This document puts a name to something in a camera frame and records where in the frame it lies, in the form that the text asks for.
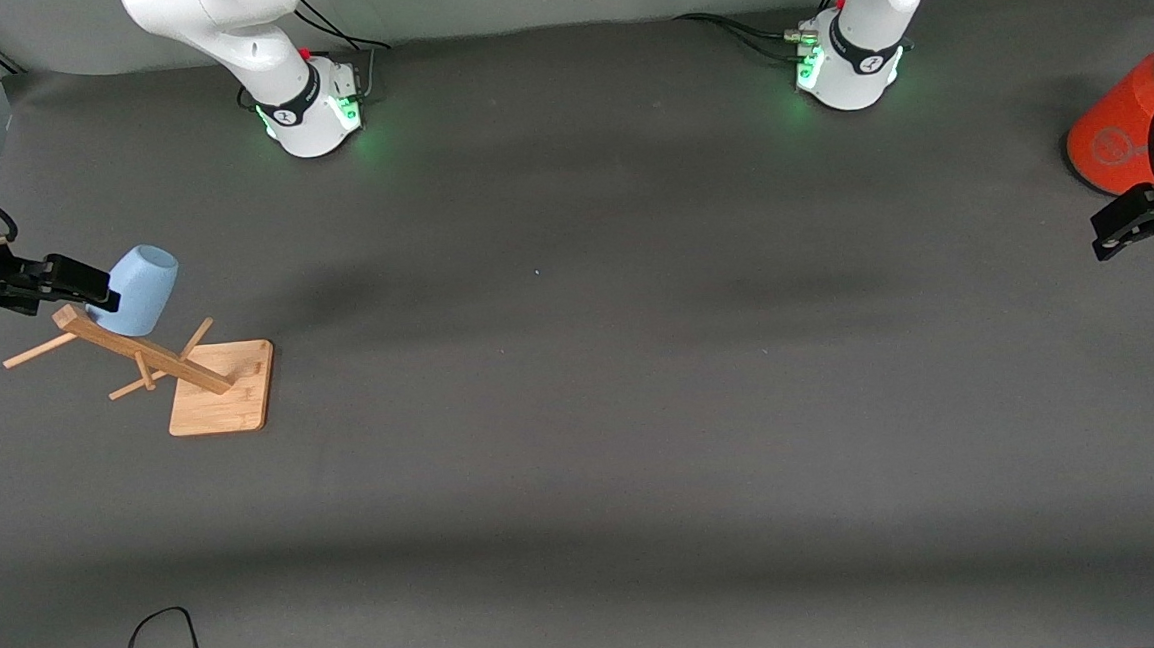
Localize light blue plastic cup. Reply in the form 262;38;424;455
82;242;184;341

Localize wooden cup rack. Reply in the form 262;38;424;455
0;291;279;448

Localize orange canister with grey lid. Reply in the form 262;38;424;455
1059;33;1154;203

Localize dark grey table mat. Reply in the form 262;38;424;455
0;0;1154;648

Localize black right arm base cables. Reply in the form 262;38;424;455
232;0;395;112

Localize black arm base cables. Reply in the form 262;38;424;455
671;0;858;70
232;0;395;112

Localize black left arm base cables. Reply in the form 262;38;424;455
671;0;858;70

